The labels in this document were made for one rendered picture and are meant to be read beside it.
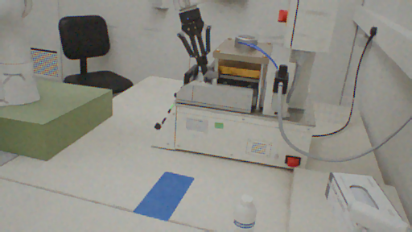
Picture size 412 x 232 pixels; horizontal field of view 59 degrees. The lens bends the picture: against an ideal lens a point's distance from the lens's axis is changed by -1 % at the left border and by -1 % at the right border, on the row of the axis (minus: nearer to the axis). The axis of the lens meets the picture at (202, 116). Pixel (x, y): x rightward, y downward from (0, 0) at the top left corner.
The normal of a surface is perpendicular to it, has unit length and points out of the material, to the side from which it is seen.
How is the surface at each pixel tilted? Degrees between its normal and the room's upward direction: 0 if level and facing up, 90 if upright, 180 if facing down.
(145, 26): 90
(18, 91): 80
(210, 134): 90
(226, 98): 90
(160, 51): 90
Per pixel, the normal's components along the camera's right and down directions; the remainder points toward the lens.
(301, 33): -0.22, 0.35
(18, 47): 0.69, 0.32
